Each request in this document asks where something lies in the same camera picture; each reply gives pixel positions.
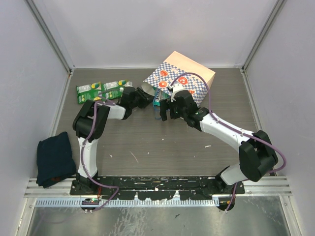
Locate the green snack packet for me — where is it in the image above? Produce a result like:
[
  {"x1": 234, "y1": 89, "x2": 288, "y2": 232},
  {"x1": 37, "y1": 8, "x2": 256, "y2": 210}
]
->
[
  {"x1": 101, "y1": 80, "x2": 132, "y2": 100},
  {"x1": 76, "y1": 82, "x2": 103, "y2": 104}
]

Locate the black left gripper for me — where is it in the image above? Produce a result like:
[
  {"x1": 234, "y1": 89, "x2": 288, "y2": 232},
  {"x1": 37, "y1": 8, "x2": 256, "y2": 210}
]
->
[{"x1": 130, "y1": 88, "x2": 155, "y2": 109}]

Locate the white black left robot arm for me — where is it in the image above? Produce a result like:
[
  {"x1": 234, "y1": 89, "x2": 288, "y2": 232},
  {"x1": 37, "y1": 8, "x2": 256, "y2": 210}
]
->
[{"x1": 72, "y1": 87, "x2": 154, "y2": 195}]

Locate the dark blue folded cloth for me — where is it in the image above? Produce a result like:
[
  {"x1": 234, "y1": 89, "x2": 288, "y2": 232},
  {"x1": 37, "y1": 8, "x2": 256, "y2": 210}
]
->
[{"x1": 36, "y1": 132, "x2": 77, "y2": 188}]

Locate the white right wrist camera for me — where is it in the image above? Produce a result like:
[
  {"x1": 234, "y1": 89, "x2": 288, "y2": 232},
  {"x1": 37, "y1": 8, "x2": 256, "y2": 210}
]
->
[{"x1": 167, "y1": 83, "x2": 184, "y2": 102}]

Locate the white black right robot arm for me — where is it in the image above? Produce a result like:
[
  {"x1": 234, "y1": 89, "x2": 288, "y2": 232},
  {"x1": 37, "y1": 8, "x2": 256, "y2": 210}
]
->
[{"x1": 159, "y1": 90, "x2": 278, "y2": 194}]

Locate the teal mint candy packet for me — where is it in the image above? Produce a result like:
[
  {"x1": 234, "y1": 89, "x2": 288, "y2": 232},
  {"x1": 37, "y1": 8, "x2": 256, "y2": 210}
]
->
[{"x1": 153, "y1": 89, "x2": 170, "y2": 111}]

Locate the checkered paper bag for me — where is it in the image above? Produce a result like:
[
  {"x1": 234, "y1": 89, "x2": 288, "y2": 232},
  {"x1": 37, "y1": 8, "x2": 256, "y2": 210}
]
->
[{"x1": 141, "y1": 51, "x2": 215, "y2": 105}]

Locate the perforated cable duct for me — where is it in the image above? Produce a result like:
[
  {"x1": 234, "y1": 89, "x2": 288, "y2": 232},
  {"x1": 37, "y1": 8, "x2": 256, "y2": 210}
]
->
[{"x1": 34, "y1": 198, "x2": 219, "y2": 208}]

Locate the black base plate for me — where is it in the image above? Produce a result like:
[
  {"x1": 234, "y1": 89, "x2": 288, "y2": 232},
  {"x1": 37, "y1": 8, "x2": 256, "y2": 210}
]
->
[{"x1": 70, "y1": 176, "x2": 233, "y2": 201}]

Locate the aluminium rail frame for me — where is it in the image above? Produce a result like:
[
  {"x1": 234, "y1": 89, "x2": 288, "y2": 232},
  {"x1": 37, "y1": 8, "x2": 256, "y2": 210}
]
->
[{"x1": 23, "y1": 178, "x2": 293, "y2": 197}]

